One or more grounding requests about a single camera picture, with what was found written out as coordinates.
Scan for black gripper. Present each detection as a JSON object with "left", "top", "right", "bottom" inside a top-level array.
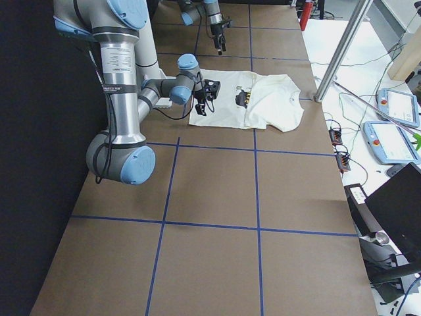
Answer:
[
  {"left": 193, "top": 79, "right": 221, "bottom": 116},
  {"left": 210, "top": 16, "right": 232, "bottom": 55}
]

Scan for cream long-sleeve cat shirt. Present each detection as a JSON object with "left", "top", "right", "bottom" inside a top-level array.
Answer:
[{"left": 189, "top": 69, "right": 304, "bottom": 132}]

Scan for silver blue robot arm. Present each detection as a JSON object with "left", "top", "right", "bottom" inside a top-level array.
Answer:
[
  {"left": 177, "top": 0, "right": 232, "bottom": 55},
  {"left": 53, "top": 1, "right": 220, "bottom": 185}
]

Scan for red fire extinguisher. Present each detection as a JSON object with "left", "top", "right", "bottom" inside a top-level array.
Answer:
[{"left": 299, "top": 0, "right": 314, "bottom": 31}]

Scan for black orange connector box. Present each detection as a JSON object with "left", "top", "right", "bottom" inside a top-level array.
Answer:
[
  {"left": 328, "top": 128, "right": 343, "bottom": 146},
  {"left": 335, "top": 152, "right": 351, "bottom": 173}
]

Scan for black box with white label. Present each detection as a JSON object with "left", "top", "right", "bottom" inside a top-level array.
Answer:
[{"left": 344, "top": 184, "right": 369, "bottom": 215}]

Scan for wooden board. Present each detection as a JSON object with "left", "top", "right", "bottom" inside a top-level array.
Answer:
[{"left": 388, "top": 27, "right": 421, "bottom": 81}]

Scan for lower blue teach pendant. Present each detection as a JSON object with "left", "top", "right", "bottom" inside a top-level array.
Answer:
[{"left": 362, "top": 121, "right": 420, "bottom": 165}]

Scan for blue teach pendant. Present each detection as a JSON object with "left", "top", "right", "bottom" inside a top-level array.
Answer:
[
  {"left": 362, "top": 121, "right": 420, "bottom": 165},
  {"left": 377, "top": 88, "right": 420, "bottom": 128}
]

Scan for upper blue teach pendant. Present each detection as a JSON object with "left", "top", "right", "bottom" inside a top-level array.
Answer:
[{"left": 377, "top": 88, "right": 420, "bottom": 128}]

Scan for metal reacher grabber tool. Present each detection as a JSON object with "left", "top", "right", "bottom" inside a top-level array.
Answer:
[{"left": 332, "top": 80, "right": 420, "bottom": 150}]

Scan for black monitor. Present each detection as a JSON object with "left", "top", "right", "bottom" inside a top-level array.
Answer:
[{"left": 365, "top": 163, "right": 420, "bottom": 262}]

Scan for metal cup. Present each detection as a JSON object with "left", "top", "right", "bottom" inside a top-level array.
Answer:
[{"left": 374, "top": 231, "right": 390, "bottom": 246}]

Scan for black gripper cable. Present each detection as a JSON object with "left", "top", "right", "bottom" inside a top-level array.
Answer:
[{"left": 153, "top": 74, "right": 218, "bottom": 121}]

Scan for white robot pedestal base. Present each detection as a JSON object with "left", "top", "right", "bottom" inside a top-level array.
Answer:
[{"left": 127, "top": 1, "right": 176, "bottom": 112}]

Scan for aluminium frame post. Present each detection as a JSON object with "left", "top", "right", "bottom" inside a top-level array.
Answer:
[{"left": 314, "top": 0, "right": 373, "bottom": 103}]

